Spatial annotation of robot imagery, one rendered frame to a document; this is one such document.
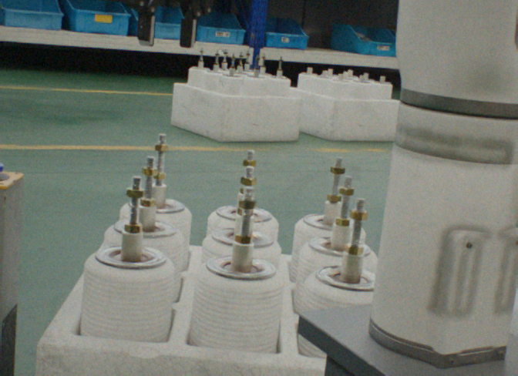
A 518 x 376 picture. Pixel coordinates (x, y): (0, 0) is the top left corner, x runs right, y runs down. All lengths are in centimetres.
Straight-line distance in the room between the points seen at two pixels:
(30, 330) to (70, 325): 46
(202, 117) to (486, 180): 285
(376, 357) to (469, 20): 23
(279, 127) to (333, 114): 28
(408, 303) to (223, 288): 31
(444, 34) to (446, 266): 15
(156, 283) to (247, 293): 9
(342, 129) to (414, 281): 306
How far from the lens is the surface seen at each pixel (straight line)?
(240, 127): 331
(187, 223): 112
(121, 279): 87
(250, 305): 87
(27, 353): 129
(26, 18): 539
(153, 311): 89
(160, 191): 112
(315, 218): 115
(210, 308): 88
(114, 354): 86
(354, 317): 66
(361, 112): 368
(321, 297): 88
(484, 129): 56
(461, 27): 56
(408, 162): 58
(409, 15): 58
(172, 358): 86
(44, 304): 147
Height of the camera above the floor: 53
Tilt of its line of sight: 12 degrees down
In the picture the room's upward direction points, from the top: 6 degrees clockwise
